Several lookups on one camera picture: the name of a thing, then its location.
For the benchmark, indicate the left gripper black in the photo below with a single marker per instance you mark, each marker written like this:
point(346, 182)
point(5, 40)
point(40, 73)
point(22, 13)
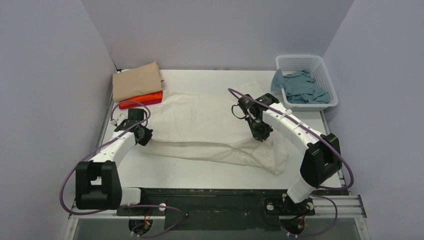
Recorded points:
point(126, 122)

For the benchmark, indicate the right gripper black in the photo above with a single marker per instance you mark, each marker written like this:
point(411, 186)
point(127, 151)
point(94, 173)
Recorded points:
point(257, 125)

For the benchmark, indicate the cream white t shirt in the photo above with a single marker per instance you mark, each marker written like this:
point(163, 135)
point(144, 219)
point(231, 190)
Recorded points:
point(205, 127)

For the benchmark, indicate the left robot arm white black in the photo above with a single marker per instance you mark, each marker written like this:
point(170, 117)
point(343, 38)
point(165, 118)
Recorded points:
point(97, 181)

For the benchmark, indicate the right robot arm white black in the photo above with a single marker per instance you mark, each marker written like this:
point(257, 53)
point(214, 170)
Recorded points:
point(320, 152)

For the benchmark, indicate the folded red t shirt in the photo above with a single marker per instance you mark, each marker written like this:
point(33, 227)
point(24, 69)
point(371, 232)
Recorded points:
point(139, 104)

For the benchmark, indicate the folded orange t shirt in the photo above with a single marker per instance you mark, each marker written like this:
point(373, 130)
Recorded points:
point(147, 99)

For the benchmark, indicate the folded beige t shirt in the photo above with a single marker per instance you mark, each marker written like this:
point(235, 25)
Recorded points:
point(139, 81)

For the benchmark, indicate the teal blue t shirt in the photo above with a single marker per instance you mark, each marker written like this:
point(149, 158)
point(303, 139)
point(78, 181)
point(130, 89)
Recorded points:
point(299, 87)

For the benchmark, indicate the white plastic basket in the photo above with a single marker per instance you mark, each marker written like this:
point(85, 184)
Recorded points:
point(290, 63)

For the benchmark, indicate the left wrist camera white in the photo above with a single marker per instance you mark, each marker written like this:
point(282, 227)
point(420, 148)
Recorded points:
point(118, 120)

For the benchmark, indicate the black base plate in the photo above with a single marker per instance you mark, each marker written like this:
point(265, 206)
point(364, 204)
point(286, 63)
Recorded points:
point(224, 209)

